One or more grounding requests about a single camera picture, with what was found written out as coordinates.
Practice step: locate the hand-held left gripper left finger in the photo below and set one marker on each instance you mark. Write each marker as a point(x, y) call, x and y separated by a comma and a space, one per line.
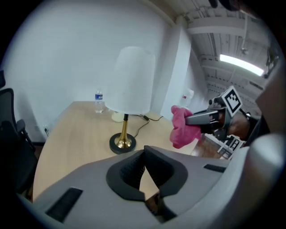
point(89, 190)

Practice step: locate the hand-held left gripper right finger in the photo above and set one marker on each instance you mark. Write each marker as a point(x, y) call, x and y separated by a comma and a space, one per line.
point(196, 174)

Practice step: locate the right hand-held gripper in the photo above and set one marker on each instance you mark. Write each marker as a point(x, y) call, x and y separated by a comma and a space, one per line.
point(233, 103)

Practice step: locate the pink cloth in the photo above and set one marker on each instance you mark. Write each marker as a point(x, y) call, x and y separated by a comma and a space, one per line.
point(181, 132)

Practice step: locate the white table lamp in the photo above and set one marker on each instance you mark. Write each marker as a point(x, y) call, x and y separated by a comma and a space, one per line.
point(131, 85)

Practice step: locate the person's right forearm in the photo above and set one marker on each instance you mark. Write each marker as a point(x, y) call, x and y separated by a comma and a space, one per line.
point(257, 129)

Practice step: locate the person's right hand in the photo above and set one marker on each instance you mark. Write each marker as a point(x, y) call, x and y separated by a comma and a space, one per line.
point(240, 127)

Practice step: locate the clear water jug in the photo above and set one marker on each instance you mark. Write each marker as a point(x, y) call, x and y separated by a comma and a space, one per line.
point(187, 97)

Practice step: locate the white table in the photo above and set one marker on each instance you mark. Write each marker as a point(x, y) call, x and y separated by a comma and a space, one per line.
point(222, 149)

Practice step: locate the long ceiling light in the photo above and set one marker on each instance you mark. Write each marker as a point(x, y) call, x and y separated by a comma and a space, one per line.
point(241, 64)

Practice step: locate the person's head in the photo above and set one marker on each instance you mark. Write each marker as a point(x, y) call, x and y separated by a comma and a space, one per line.
point(272, 100)

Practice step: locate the pink flowers in cream pot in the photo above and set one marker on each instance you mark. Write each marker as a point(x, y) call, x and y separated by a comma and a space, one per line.
point(116, 117)

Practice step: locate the round ceiling detector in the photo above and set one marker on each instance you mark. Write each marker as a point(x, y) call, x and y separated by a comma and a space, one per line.
point(244, 50)

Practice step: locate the clear water bottle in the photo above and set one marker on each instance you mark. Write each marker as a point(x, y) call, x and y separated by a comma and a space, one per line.
point(99, 100)

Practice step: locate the black mesh headrest office chair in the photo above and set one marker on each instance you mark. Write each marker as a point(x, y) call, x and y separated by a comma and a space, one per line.
point(13, 134)

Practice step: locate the white wall outlet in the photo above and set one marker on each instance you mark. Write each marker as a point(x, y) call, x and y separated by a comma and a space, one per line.
point(46, 129)

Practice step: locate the black head camera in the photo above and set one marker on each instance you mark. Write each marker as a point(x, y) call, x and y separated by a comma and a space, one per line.
point(225, 4)

